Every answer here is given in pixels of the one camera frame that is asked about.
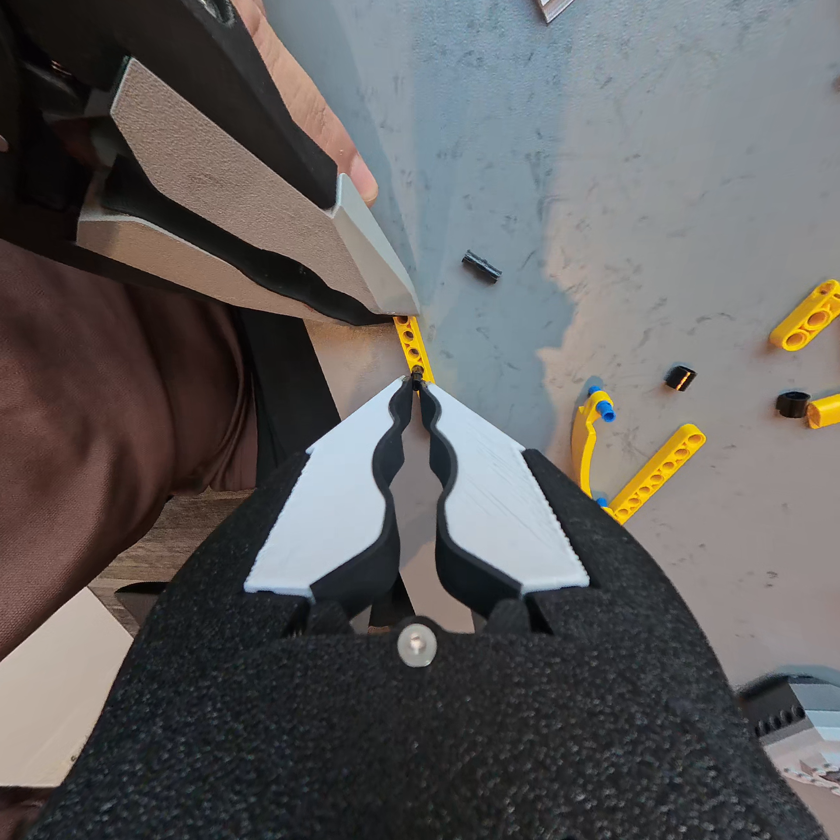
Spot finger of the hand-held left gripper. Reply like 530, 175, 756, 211
76, 154, 395, 328
109, 56, 422, 319

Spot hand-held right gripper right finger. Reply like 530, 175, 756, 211
418, 381, 591, 619

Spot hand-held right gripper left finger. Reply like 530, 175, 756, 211
243, 377, 417, 618

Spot long smooth yellow beam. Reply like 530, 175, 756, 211
392, 314, 436, 385

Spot grey desk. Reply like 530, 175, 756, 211
262, 0, 840, 828

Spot person's left hand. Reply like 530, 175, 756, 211
231, 0, 381, 209

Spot person's dark trousers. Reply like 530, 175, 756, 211
233, 308, 343, 483

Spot long yellow beam with holes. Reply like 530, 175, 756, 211
605, 423, 707, 527

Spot person's brown shirt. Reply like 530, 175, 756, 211
0, 238, 258, 660

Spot white flat panel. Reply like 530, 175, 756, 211
0, 586, 137, 790

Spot grey battery box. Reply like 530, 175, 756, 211
736, 675, 840, 800

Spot short yellow two-hole beam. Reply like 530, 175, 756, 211
768, 279, 840, 353

